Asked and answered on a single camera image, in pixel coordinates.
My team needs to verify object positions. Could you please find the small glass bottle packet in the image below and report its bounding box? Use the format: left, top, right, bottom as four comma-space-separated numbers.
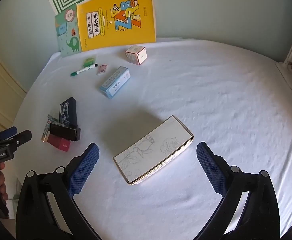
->
41, 114, 59, 142

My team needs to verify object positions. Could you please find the red small box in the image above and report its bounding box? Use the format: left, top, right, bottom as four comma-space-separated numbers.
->
47, 134, 71, 152

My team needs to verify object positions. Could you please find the black glossy small box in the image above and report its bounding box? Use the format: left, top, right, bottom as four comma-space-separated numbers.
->
50, 122, 81, 141

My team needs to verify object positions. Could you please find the dark blue gum box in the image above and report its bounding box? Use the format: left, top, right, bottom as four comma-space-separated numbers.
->
59, 97, 78, 128

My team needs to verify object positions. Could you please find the green white marker pen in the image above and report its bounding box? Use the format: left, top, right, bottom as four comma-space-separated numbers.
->
70, 63, 98, 76

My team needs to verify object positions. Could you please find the white rose perfume box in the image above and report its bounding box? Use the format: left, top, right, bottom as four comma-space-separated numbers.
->
113, 115, 194, 185

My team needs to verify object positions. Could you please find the green leaf plastic bag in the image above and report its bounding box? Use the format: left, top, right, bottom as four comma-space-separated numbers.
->
83, 56, 96, 68

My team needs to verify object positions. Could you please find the light blue medicine box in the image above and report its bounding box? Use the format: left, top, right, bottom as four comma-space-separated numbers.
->
100, 66, 131, 99

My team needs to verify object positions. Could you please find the small pink white packet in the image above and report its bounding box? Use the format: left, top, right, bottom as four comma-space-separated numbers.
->
97, 64, 109, 75

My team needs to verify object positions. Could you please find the white red cream box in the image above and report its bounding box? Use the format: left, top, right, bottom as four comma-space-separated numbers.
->
125, 45, 147, 65

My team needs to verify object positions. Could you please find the person's left hand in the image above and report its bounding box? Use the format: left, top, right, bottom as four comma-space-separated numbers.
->
0, 163, 8, 203

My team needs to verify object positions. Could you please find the teal elephant exercise book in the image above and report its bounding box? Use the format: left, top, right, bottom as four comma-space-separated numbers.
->
55, 4, 82, 57

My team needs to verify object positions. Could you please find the yellow children's word book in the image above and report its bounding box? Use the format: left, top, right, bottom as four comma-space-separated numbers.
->
77, 0, 156, 51

